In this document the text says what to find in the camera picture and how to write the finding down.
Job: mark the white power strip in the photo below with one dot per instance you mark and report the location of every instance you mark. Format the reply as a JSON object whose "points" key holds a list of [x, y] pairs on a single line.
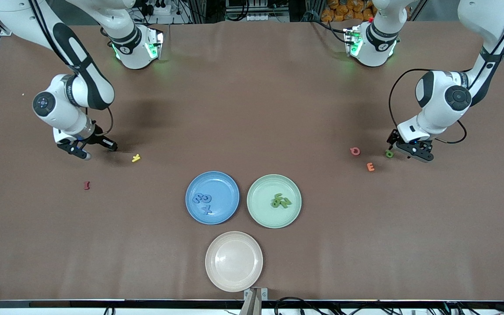
{"points": [[256, 17], [162, 8]]}

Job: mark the green foam letter N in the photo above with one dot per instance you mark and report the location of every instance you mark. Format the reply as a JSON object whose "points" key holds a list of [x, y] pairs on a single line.
{"points": [[286, 202]]}

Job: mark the brown table cover sheet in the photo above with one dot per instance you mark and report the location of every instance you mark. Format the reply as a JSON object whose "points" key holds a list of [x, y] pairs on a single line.
{"points": [[252, 109]]}

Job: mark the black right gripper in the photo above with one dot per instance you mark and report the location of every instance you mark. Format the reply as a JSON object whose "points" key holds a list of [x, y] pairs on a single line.
{"points": [[99, 137]]}

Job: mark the yellow foam letter Y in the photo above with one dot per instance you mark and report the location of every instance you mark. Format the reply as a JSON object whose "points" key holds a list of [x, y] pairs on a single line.
{"points": [[136, 158]]}

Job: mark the green foam letter B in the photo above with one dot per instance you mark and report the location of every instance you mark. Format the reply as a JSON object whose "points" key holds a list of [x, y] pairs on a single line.
{"points": [[275, 203]]}

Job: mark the blue foam letter X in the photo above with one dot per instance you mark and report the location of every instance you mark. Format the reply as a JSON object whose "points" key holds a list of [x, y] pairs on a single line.
{"points": [[207, 209]]}

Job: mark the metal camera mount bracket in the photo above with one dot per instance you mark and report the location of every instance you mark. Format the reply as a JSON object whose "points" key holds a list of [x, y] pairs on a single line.
{"points": [[255, 297]]}

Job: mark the aluminium frame post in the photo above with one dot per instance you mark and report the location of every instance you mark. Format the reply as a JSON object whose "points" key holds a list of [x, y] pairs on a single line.
{"points": [[5, 31]]}

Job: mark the beige plate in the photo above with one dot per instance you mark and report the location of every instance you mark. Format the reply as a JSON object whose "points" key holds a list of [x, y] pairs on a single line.
{"points": [[233, 261]]}

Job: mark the blue foam letter E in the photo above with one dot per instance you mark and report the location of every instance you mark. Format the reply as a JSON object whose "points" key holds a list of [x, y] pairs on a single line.
{"points": [[198, 199]]}

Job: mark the black table edge rail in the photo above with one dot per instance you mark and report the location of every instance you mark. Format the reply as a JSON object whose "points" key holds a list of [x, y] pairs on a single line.
{"points": [[103, 303]]}

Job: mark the light green plate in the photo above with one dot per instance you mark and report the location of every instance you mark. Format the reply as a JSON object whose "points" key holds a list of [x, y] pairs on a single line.
{"points": [[265, 214]]}

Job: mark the blue plate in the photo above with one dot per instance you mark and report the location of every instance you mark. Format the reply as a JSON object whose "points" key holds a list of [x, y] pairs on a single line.
{"points": [[221, 188]]}

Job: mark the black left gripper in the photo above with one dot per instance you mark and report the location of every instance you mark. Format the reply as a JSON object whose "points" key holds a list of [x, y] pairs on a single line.
{"points": [[395, 138]]}

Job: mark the bag of orange fruit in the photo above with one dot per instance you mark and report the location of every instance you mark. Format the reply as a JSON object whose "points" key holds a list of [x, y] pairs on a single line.
{"points": [[344, 11]]}

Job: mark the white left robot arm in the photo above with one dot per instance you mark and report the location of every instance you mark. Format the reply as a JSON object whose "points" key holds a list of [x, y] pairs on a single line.
{"points": [[431, 118]]}

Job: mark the orange foam letter E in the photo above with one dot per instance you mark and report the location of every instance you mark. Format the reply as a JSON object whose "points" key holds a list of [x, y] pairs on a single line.
{"points": [[370, 166]]}

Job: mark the red foam letter Q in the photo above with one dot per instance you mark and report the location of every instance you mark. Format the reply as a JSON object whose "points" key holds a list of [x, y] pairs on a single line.
{"points": [[351, 151]]}

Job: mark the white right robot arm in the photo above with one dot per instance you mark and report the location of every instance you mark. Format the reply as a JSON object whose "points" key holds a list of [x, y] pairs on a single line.
{"points": [[59, 113]]}

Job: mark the blue foam letter G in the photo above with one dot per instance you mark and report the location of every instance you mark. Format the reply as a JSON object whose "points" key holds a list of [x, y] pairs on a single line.
{"points": [[204, 199]]}

